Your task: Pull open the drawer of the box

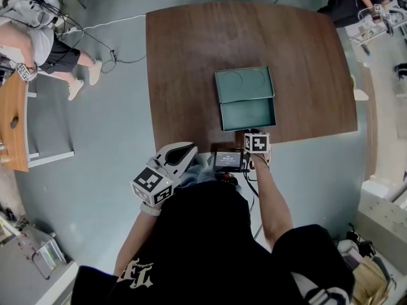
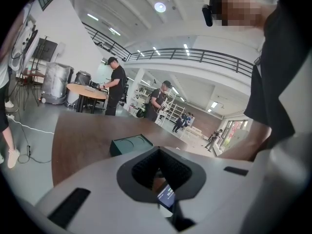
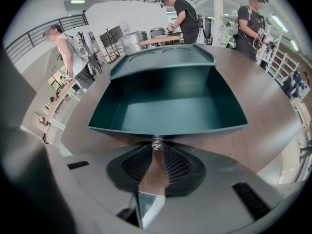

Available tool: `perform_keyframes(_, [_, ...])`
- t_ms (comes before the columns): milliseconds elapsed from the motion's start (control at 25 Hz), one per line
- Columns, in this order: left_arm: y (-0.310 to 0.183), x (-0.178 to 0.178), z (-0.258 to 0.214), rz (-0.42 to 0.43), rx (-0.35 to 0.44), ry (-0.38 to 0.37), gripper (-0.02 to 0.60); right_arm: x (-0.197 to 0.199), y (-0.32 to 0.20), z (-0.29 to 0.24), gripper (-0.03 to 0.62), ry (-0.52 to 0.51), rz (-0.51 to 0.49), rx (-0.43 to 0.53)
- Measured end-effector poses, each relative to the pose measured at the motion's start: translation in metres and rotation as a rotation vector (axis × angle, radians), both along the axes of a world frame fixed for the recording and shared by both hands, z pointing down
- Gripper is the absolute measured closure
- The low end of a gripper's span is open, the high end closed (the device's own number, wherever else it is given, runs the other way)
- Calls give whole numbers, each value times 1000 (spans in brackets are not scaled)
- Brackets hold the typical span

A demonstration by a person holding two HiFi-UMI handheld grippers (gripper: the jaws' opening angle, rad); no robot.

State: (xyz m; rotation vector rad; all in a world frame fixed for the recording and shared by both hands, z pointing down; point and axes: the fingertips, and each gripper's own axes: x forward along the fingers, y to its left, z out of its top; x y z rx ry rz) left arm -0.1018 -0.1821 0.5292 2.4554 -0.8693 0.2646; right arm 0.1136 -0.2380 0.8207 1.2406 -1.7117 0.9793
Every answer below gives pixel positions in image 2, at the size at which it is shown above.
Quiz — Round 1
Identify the small dark table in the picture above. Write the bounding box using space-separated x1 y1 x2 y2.
16 67 46 111

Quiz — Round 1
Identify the black bin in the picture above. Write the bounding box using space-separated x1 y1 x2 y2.
74 70 92 86

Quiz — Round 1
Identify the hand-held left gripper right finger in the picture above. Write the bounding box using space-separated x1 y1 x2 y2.
159 147 254 234

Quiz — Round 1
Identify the black phone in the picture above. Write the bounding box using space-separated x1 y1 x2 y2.
157 184 176 213

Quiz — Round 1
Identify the green box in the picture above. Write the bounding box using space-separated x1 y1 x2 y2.
109 134 154 157

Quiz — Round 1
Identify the person's head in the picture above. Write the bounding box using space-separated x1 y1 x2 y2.
209 0 278 28

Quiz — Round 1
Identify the black monitor on stand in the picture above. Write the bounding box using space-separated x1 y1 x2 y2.
33 38 59 61

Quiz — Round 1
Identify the person's black shirt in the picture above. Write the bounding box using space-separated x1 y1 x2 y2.
243 3 312 151

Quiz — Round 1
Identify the black head camera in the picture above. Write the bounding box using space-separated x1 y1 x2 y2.
201 3 215 28

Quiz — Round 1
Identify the plastic wrapped grey machine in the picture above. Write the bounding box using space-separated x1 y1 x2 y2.
40 62 74 105

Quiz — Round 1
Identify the black floor cable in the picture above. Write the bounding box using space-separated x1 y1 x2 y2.
17 120 53 164

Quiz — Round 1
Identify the white floor cable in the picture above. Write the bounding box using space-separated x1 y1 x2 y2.
8 117 55 135

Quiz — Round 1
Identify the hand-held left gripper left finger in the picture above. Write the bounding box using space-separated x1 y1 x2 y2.
34 147 176 234

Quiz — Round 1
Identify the round wooden table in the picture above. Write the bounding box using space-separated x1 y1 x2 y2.
66 83 108 114

